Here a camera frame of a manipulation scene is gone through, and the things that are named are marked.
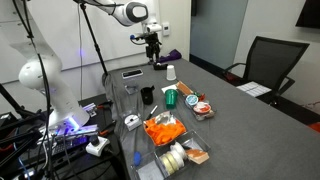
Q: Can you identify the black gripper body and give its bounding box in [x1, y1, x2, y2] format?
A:
[143, 32, 163, 51]

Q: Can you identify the green plastic cup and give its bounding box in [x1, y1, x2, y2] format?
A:
[164, 88, 179, 110]

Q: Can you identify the white paper cup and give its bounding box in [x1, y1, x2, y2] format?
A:
[166, 64, 177, 82]

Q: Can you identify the purple folded umbrella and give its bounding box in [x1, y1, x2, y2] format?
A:
[158, 49, 183, 64]

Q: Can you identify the white framed tablet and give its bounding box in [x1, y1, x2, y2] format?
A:
[121, 68, 144, 80]

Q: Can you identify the white rectangular box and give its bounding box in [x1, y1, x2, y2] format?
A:
[161, 83, 179, 94]

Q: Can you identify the small clear plastic box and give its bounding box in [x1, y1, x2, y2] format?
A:
[124, 83, 140, 95]

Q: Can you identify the black mug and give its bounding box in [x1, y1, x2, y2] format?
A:
[140, 85, 156, 106]

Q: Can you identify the small brown orange block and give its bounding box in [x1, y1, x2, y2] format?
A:
[176, 81, 194, 97]

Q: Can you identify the black white marker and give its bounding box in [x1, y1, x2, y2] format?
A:
[145, 105, 159, 121]

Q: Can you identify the small green red item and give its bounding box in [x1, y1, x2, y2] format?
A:
[194, 90, 206, 101]

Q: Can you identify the white tape roll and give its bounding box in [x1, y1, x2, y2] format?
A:
[124, 114, 141, 126]

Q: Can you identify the clear container with roll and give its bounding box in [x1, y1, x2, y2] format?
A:
[121, 111, 144, 132]

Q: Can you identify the orange white round tin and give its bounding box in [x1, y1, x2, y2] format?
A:
[193, 101, 212, 115]

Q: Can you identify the clear plastic tray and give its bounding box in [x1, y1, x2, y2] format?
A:
[176, 81, 217, 122]

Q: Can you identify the bag of orange shreds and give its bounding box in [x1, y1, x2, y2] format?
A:
[143, 111, 188, 147]

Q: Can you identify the small blue item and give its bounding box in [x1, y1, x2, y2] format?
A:
[133, 151, 142, 167]

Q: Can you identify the white controller with black knob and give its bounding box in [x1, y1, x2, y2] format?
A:
[85, 134, 111, 158]

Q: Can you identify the orange brown snack package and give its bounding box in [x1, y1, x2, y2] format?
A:
[184, 148, 210, 165]

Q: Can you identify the large clear organiser box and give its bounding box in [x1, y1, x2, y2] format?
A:
[131, 129, 212, 180]

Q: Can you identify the black mesh office chair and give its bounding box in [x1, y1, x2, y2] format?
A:
[222, 35, 311, 104]

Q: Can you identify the grey tablecloth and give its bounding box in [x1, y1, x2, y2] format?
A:
[101, 58, 320, 180]

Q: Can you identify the black robot cart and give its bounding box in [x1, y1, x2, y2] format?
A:
[0, 93, 123, 180]

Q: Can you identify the orange plastic bag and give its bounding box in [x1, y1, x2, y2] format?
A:
[308, 121, 320, 134]

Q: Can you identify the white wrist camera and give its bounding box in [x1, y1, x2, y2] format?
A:
[145, 23, 163, 34]

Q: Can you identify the white wall thermostat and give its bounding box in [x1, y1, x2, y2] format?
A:
[162, 21, 171, 37]

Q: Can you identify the black wall television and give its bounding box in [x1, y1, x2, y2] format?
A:
[294, 0, 320, 29]

